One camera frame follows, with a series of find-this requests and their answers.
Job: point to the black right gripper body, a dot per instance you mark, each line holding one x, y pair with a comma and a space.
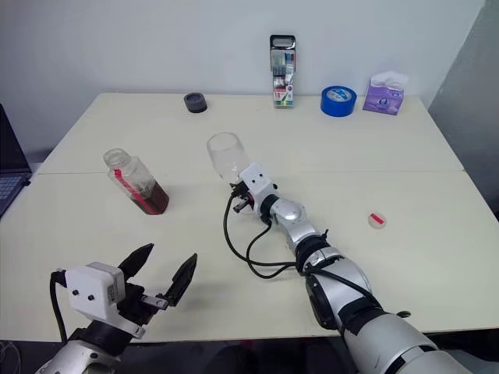
243, 203

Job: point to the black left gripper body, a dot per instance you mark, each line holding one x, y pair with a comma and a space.
134, 302

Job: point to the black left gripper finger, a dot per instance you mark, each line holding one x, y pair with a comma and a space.
136, 261
183, 278

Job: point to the clear wine glass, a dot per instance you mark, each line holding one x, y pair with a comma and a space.
225, 154

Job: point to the clear bottle with brown drink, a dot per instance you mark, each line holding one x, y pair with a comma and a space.
150, 196

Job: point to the clear cap with pink tape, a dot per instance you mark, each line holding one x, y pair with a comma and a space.
377, 220

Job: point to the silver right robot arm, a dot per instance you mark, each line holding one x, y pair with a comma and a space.
351, 280

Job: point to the black round container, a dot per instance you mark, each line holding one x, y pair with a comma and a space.
195, 102

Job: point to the marker pen pack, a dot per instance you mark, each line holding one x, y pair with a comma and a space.
282, 74

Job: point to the blue tape roll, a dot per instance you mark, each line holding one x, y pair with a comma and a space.
337, 105

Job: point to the dark laptop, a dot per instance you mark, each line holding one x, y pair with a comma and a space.
9, 175

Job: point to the purple tissue pack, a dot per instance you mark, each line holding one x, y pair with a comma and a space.
384, 99

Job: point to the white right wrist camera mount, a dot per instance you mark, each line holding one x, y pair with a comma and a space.
257, 185

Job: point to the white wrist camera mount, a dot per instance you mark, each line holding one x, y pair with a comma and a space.
257, 185
91, 290

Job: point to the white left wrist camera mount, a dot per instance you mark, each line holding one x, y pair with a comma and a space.
91, 290

